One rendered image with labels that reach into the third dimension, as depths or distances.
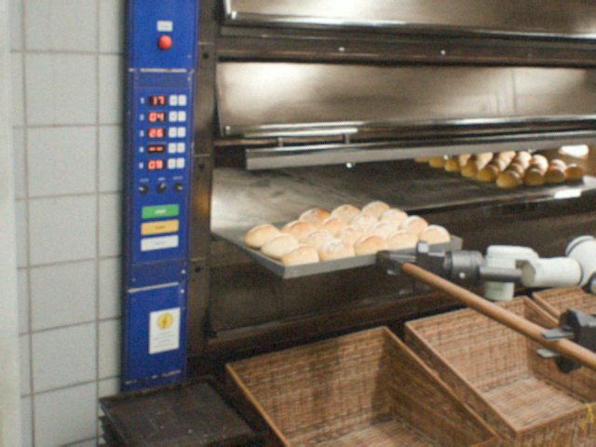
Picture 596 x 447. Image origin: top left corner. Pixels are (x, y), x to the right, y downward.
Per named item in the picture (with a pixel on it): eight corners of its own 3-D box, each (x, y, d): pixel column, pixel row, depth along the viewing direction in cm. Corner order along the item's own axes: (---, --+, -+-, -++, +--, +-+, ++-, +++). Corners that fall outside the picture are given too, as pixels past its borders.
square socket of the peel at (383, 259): (411, 274, 180) (413, 260, 179) (399, 276, 178) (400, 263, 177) (386, 261, 187) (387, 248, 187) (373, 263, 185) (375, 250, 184)
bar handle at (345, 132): (244, 157, 178) (240, 157, 179) (357, 151, 196) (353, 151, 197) (243, 132, 177) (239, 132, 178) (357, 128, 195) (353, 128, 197)
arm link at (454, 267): (410, 284, 187) (459, 287, 187) (414, 299, 178) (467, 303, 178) (415, 234, 183) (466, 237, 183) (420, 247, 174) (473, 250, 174)
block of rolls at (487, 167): (394, 155, 319) (395, 142, 318) (475, 150, 346) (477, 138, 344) (507, 190, 272) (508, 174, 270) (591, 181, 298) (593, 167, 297)
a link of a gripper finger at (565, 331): (536, 334, 145) (562, 331, 148) (548, 342, 142) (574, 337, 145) (537, 327, 145) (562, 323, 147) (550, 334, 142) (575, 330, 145)
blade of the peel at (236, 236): (461, 249, 202) (462, 238, 201) (284, 278, 171) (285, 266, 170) (373, 211, 230) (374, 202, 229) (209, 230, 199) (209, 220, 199)
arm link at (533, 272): (482, 245, 182) (529, 247, 187) (479, 283, 183) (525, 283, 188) (499, 249, 176) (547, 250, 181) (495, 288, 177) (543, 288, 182)
